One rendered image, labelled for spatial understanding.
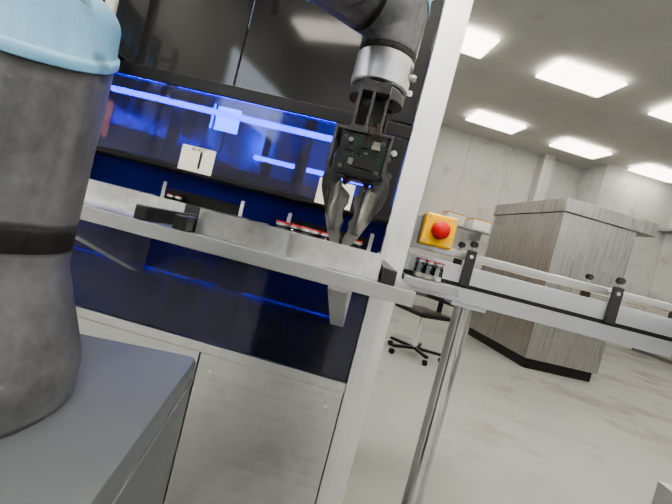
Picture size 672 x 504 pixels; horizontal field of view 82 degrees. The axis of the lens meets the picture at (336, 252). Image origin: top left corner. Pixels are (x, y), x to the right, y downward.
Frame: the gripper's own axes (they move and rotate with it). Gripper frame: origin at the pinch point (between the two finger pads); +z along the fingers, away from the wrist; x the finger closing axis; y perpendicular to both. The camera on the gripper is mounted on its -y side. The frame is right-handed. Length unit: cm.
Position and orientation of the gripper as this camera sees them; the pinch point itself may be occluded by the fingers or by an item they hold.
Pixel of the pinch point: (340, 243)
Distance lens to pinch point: 53.6
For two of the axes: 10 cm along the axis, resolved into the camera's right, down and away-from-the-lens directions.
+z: -2.5, 9.7, 0.4
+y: -0.9, 0.2, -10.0
